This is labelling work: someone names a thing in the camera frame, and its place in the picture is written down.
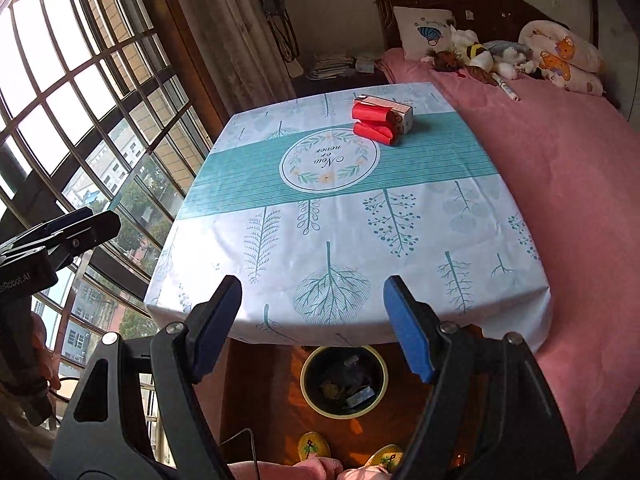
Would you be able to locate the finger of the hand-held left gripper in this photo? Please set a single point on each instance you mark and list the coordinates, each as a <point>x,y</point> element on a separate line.
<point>70,219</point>
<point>85,242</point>

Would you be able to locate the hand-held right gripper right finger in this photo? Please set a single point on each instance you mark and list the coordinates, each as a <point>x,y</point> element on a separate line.
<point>407,330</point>

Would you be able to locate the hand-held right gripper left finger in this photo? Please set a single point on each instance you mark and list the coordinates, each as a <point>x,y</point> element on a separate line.
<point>215,330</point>

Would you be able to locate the white purple milk carton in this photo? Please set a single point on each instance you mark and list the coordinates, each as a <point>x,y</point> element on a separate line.
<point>360,397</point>

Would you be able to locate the round dark trash bin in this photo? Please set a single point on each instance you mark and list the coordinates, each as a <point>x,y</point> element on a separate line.
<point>325,365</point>

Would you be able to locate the person's left hand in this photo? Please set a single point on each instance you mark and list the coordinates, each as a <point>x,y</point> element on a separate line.
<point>45,355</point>

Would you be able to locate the leaf print tablecloth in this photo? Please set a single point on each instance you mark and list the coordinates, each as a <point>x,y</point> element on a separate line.
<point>425,220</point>

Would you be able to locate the yellow embroidered slipper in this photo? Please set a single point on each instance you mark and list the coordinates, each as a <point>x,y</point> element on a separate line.
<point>385,457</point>
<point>312,446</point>

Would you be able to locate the window with metal grille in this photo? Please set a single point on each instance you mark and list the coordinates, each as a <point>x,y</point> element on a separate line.
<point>75,85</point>

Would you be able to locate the red plastic wrapper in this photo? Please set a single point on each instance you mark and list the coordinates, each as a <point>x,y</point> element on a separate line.
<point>372,130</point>

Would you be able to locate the bed with pink sheet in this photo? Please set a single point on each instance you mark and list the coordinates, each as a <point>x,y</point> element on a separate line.
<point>550,185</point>

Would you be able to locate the pale cardboard box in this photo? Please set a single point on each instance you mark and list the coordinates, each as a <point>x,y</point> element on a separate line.
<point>405,117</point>

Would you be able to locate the beige curtain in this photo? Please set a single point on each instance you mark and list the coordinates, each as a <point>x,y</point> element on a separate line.
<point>225,20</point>

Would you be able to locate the dark wooden nightstand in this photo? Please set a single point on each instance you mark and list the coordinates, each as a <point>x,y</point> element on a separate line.
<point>340,85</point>

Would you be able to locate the white marker pen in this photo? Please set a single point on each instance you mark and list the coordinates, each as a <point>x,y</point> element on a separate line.
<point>506,87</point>

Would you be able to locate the small pale box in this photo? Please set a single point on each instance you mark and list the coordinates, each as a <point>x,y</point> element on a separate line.
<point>364,65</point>

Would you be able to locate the brown furry plush toy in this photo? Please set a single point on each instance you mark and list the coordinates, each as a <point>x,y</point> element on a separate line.
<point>442,61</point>

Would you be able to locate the stack of books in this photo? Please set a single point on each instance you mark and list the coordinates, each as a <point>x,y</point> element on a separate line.
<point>330,65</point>

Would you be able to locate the bee plush toy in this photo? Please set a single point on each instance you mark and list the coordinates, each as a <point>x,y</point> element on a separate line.
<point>477,55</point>

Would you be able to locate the white fluffy plush dog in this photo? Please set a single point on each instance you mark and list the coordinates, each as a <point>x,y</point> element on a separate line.
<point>515,62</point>

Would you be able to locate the white embroidered pillow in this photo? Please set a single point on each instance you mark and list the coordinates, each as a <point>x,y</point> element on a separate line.
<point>420,35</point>

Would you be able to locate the white plush toy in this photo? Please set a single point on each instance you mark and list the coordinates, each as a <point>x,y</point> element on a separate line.
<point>464,35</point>

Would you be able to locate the bear print folded blanket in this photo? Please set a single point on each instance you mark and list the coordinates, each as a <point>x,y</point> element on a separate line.
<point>560,55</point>

